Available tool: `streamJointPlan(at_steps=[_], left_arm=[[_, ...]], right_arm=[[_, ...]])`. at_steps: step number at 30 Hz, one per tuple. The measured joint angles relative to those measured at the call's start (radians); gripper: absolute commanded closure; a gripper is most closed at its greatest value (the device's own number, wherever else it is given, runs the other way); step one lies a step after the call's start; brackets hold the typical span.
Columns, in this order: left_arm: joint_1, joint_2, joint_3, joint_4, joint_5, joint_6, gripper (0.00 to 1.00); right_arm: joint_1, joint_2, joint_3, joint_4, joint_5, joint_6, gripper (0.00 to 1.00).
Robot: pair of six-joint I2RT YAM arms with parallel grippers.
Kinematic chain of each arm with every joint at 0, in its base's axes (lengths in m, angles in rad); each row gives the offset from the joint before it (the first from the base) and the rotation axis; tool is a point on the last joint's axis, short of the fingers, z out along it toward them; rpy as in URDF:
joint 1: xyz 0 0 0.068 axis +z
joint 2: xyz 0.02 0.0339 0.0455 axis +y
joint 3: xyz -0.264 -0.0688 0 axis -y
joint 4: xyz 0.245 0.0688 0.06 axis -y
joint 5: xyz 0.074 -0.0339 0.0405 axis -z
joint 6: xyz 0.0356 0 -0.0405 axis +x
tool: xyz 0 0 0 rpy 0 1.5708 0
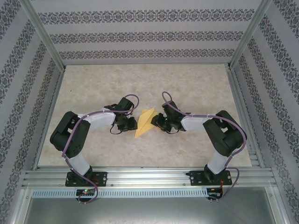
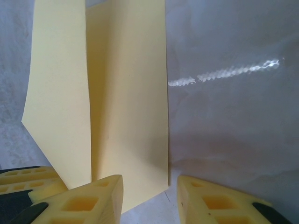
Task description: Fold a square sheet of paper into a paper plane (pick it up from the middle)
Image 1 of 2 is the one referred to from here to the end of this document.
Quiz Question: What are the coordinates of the yellow square paper sheet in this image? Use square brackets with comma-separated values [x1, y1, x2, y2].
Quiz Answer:
[135, 107, 162, 138]

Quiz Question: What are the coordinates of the grey sheet metal tray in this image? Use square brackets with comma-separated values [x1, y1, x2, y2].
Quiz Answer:
[23, 197, 276, 224]

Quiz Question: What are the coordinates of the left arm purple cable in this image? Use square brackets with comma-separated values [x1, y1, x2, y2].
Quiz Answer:
[61, 94, 141, 205]

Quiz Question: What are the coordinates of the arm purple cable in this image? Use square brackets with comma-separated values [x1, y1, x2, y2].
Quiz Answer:
[161, 91, 248, 203]
[61, 94, 141, 205]

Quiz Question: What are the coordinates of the aluminium mounting rail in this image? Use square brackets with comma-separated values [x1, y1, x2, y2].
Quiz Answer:
[22, 166, 278, 189]

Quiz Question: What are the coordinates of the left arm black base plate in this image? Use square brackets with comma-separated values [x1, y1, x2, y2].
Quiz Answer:
[65, 171, 108, 188]

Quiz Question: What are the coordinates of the aluminium side rail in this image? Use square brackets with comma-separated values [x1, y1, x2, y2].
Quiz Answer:
[225, 66, 266, 168]
[32, 66, 67, 170]

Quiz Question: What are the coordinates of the slotted grey cable duct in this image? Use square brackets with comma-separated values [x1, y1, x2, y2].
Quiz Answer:
[31, 188, 210, 198]

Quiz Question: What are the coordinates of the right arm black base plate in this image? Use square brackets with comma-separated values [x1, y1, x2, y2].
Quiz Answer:
[189, 170, 233, 187]

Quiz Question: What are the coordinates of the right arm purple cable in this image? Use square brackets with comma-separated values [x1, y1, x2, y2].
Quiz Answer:
[161, 91, 248, 203]

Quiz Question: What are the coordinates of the aluminium frame post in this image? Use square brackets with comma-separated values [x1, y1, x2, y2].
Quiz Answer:
[228, 0, 273, 70]
[20, 0, 67, 70]

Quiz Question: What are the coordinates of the aluminium frame beam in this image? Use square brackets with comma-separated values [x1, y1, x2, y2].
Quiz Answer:
[265, 186, 294, 224]
[7, 186, 33, 224]

